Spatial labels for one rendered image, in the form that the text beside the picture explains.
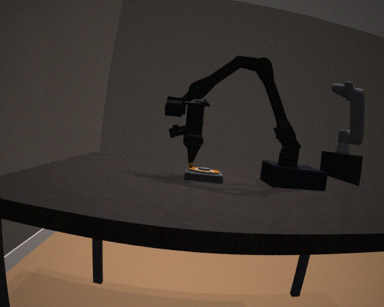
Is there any orange round plate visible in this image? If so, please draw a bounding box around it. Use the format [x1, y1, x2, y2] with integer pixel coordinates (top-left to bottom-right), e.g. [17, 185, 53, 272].
[188, 163, 220, 175]

